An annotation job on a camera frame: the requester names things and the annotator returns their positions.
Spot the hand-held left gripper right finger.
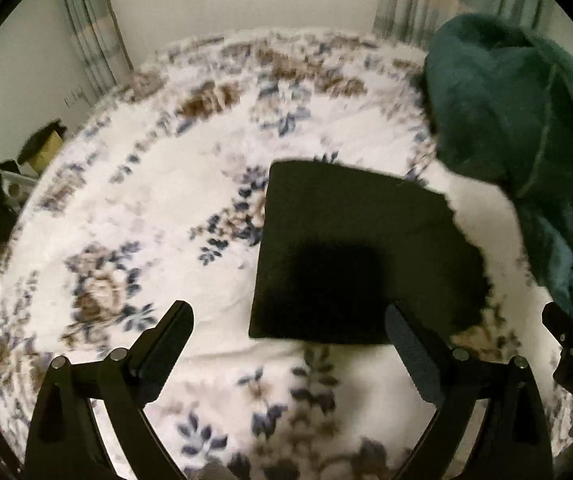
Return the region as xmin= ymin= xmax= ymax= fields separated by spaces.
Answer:
xmin=385 ymin=302 xmax=553 ymax=480

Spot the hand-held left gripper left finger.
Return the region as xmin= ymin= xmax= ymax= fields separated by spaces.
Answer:
xmin=24 ymin=300 xmax=196 ymax=480

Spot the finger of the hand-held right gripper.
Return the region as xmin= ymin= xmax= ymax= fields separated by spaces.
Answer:
xmin=541 ymin=301 xmax=573 ymax=349

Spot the dark striped sweater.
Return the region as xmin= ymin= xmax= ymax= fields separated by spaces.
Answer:
xmin=248 ymin=160 xmax=492 ymax=346

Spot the floral bedspread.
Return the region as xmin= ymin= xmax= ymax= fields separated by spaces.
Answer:
xmin=0 ymin=27 xmax=573 ymax=480

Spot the yellow box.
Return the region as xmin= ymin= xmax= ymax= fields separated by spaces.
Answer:
xmin=29 ymin=132 xmax=66 ymax=172

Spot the teal plush blanket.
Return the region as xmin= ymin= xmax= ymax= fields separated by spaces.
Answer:
xmin=422 ymin=14 xmax=573 ymax=347

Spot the black cloth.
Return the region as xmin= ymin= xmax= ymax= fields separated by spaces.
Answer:
xmin=18 ymin=119 xmax=68 ymax=163

